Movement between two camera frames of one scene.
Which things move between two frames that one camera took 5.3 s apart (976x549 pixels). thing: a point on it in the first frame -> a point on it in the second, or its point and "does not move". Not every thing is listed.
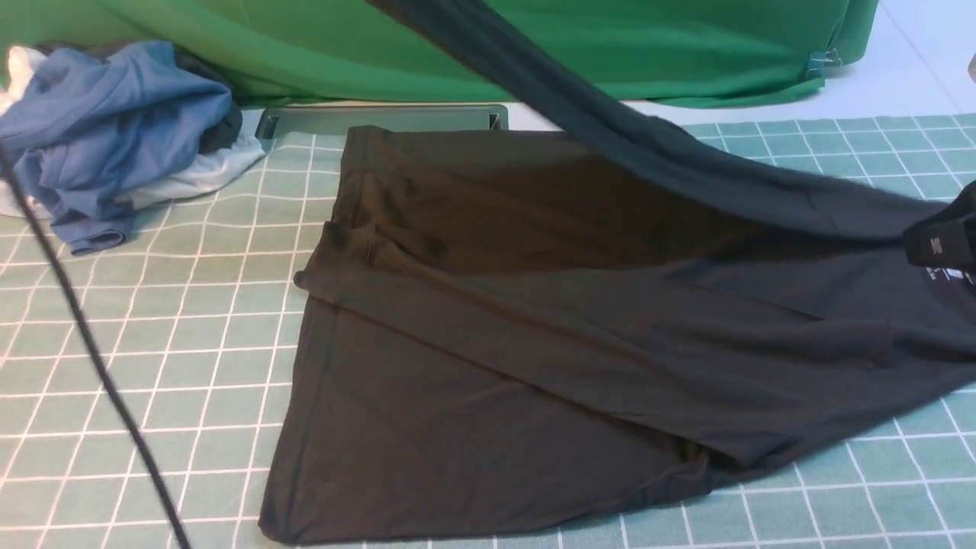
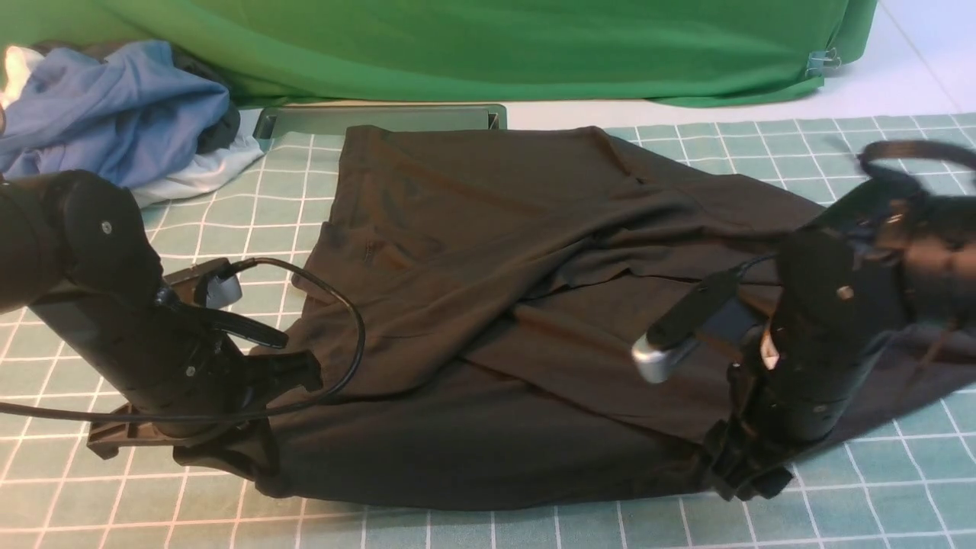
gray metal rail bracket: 332,121 does not move
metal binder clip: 818,61 does not move
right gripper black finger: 948,242 -> 736,469
